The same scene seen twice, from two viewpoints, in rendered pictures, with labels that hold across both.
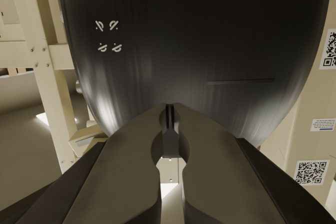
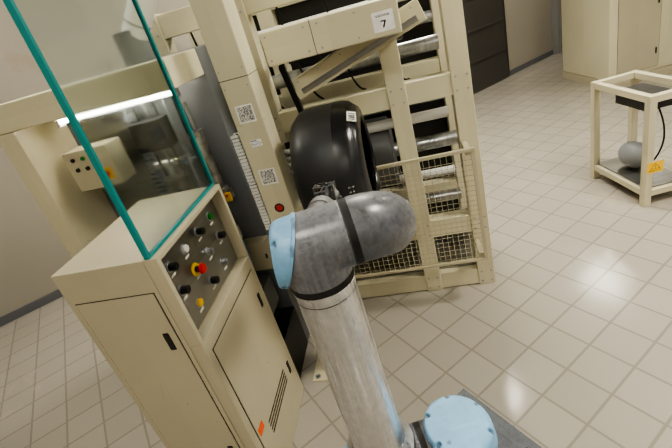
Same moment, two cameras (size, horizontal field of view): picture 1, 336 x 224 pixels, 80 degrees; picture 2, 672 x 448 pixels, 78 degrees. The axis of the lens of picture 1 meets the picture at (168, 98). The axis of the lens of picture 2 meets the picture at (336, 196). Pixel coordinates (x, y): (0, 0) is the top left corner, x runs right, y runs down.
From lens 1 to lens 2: 1.45 m
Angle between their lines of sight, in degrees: 47
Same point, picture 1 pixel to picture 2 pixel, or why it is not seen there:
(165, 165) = (325, 39)
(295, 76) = (303, 186)
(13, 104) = not seen: outside the picture
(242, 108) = (313, 175)
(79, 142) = (414, 21)
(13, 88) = not seen: outside the picture
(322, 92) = (265, 157)
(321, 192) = (231, 101)
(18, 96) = not seen: outside the picture
